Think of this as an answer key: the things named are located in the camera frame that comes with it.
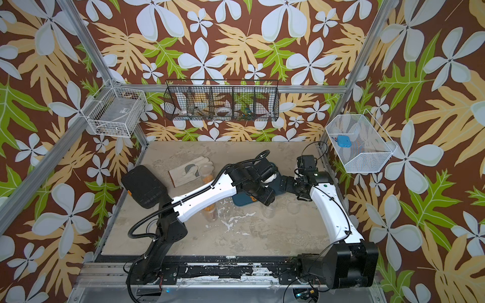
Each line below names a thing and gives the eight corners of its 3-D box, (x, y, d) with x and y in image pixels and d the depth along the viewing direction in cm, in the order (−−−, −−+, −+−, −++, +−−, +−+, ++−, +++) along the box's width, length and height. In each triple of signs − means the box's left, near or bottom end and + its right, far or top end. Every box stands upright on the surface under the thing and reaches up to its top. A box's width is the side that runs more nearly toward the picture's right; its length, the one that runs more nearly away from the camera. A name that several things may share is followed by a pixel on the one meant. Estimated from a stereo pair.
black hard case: (120, 181, 103) (115, 176, 99) (143, 166, 109) (139, 161, 105) (147, 212, 91) (142, 208, 87) (171, 193, 98) (168, 188, 94)
